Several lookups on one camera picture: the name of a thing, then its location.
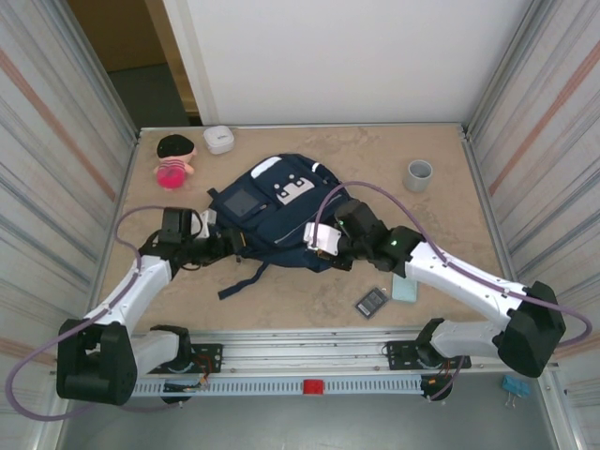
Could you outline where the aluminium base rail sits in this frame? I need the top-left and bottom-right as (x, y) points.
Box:
(126, 327), (562, 376)

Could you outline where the small white square box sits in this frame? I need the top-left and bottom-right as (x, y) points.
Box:
(202, 125), (235, 156)

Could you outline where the pink plush doll black hair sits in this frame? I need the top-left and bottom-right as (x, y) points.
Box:
(155, 135), (198, 191)

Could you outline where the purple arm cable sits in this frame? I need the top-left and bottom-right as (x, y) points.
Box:
(314, 180), (591, 402)
(7, 204), (207, 421)

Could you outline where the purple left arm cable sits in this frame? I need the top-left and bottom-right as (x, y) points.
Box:
(7, 204), (207, 421)

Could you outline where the navy blue backpack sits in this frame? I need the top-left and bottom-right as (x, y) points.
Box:
(205, 152), (346, 302)

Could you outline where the slotted grey cable duct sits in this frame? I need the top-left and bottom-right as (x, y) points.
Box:
(126, 376), (426, 398)

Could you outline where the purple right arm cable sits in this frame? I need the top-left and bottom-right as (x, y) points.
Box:
(314, 180), (591, 402)

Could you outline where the translucent corrugated side panel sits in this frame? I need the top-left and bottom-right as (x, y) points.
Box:
(0, 0), (142, 423)
(461, 0), (600, 404)

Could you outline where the grey plastic cup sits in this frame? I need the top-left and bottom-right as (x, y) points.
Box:
(403, 158), (435, 194)

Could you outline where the blue binder clip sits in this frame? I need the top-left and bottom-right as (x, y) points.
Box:
(502, 373), (533, 411)

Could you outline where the black pocket calculator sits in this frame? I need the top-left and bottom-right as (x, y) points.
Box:
(353, 286), (392, 323)

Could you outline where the light teal pencil case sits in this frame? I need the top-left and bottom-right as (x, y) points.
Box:
(391, 273), (418, 304)

